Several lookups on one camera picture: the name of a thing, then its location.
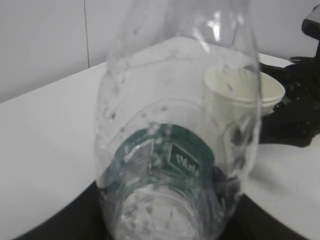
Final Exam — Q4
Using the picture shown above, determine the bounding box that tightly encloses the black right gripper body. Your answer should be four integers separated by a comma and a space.
259, 51, 320, 148

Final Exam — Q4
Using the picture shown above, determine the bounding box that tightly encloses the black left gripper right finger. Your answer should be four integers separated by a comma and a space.
219, 194, 306, 240

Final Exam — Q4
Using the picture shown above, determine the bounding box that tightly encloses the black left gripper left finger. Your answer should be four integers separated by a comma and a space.
17, 182, 112, 240

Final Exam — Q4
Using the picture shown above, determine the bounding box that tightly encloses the white paper cup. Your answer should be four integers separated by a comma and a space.
201, 68, 286, 127

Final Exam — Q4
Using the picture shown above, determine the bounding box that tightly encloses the clear green-label water bottle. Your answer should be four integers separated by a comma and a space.
94, 0, 261, 240

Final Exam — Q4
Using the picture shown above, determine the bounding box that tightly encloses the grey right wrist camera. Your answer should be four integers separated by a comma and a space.
301, 4, 320, 41

